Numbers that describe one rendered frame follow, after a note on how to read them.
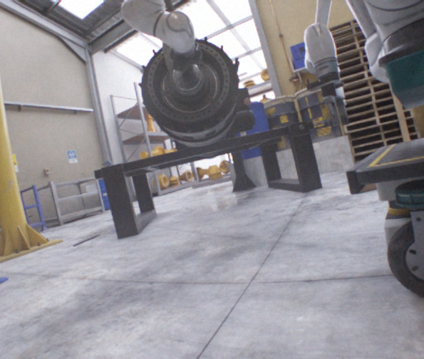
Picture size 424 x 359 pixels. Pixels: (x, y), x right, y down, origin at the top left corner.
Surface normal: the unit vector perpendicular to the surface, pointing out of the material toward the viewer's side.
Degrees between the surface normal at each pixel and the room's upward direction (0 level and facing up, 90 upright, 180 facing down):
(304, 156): 90
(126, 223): 90
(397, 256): 91
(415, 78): 90
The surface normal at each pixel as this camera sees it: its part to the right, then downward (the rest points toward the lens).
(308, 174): 0.08, -0.02
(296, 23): -0.44, 0.11
